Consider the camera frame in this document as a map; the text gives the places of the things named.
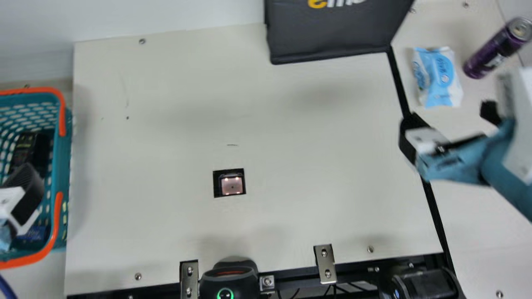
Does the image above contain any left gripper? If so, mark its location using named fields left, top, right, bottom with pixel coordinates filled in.
left=0, top=162, right=46, bottom=252

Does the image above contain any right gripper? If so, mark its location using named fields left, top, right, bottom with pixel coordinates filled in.
left=399, top=100, right=532, bottom=223

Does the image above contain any teal shopping basket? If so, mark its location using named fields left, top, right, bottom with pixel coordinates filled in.
left=0, top=87, right=74, bottom=270

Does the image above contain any blue white wet wipes pack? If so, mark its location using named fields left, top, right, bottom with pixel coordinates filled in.
left=411, top=46, right=464, bottom=109

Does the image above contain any dark coffee bottle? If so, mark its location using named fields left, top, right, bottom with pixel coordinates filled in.
left=12, top=132, right=51, bottom=172

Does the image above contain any black strip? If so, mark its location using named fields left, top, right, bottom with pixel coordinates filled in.
left=386, top=46, right=456, bottom=275

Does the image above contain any purple can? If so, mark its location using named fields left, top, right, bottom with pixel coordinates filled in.
left=463, top=17, right=532, bottom=80

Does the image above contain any dark grey bag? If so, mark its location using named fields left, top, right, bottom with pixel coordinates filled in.
left=264, top=0, right=416, bottom=65

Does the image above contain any black device with green light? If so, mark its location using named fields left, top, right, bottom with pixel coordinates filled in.
left=199, top=259, right=261, bottom=299

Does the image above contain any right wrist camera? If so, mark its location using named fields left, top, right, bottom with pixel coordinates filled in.
left=498, top=66, right=532, bottom=186

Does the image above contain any blue cable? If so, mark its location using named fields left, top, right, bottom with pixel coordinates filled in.
left=0, top=274, right=18, bottom=299

